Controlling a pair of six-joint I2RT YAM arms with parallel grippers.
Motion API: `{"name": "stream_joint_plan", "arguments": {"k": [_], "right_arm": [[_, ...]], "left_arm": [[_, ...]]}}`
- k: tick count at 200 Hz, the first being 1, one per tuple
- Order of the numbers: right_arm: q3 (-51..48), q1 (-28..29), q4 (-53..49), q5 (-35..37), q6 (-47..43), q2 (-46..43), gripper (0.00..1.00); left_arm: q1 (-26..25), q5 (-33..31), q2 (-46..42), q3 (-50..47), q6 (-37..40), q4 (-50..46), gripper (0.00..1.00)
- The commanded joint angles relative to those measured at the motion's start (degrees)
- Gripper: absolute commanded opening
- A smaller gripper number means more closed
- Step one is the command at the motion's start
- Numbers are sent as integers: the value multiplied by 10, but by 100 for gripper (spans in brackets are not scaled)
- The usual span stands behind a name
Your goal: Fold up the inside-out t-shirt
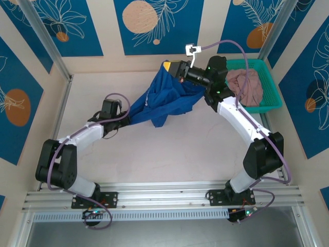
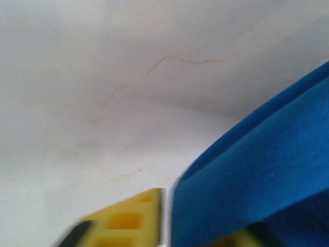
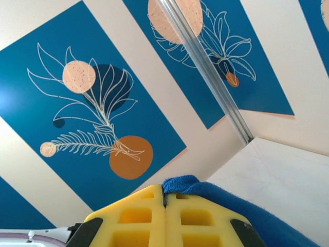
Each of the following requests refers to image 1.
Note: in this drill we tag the blue printed t-shirt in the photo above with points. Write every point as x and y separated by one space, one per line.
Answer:
169 97

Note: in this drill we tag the blue poster with beige circle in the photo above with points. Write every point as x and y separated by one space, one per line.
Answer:
180 38

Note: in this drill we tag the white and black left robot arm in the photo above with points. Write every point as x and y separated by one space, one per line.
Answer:
84 132

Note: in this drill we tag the aluminium corner post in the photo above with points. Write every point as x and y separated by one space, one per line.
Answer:
48 38
276 25

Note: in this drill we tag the grey metal sheet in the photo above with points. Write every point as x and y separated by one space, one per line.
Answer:
164 236

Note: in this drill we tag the blue poster with orange circle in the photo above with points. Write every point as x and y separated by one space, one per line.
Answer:
18 77

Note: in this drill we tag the blue poster with white flower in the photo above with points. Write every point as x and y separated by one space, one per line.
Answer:
84 43

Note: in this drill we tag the blue poster with fern leaf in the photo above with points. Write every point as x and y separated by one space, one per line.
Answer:
228 23

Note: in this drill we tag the teal plastic mesh basket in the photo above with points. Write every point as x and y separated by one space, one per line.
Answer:
270 85

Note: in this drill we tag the crumpled pink cloth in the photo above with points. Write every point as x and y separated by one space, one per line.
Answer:
254 90

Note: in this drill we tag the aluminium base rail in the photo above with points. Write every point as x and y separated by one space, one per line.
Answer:
164 195

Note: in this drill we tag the blue floral wall poster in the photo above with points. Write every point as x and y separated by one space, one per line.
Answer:
293 20
30 36

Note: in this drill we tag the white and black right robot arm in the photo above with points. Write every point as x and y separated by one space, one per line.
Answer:
239 115

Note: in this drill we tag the small circuit board with LEDs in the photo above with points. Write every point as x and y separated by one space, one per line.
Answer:
239 214
93 213

